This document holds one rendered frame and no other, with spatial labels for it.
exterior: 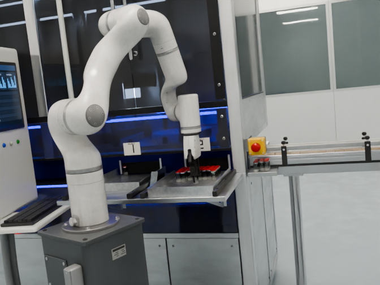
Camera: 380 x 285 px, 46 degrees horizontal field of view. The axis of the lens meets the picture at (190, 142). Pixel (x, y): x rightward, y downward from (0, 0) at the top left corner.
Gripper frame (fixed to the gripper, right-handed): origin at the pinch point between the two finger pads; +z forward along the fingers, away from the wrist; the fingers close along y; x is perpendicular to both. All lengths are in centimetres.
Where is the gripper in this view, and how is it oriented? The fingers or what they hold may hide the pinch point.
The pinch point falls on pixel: (194, 170)
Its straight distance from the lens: 186.1
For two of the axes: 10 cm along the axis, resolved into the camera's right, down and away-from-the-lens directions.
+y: -2.8, 1.4, -9.5
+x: 9.6, -0.6, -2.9
